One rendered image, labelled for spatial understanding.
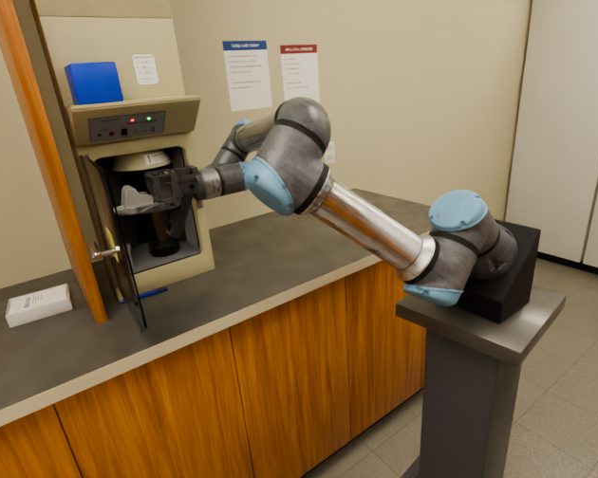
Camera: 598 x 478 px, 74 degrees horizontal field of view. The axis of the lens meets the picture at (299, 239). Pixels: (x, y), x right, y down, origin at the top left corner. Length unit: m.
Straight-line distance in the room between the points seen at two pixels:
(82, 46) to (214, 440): 1.16
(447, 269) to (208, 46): 1.31
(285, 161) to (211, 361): 0.69
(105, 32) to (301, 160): 0.68
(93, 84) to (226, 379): 0.87
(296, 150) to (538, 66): 2.97
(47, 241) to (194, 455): 0.91
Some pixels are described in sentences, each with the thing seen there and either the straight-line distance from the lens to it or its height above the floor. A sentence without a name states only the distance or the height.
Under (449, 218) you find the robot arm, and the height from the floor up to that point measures 1.22.
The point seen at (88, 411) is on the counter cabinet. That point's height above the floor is 0.82.
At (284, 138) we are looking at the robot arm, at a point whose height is 1.43.
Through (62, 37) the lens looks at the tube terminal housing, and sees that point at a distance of 1.22.
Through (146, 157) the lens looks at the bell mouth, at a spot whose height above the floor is 1.35.
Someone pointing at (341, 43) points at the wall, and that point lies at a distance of 2.19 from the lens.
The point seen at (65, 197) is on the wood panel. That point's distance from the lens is 1.13.
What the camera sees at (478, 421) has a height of 0.63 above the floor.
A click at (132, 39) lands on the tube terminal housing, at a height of 1.66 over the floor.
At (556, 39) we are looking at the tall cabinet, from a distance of 3.54.
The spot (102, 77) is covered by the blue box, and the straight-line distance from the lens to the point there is 1.11.
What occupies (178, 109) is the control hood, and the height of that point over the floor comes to 1.48.
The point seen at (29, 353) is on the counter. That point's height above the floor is 0.94.
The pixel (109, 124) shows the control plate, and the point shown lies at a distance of 1.15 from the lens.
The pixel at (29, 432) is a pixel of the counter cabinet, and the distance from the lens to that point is 1.17.
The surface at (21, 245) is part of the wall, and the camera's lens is 1.69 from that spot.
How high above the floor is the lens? 1.52
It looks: 22 degrees down
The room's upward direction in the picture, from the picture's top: 5 degrees counter-clockwise
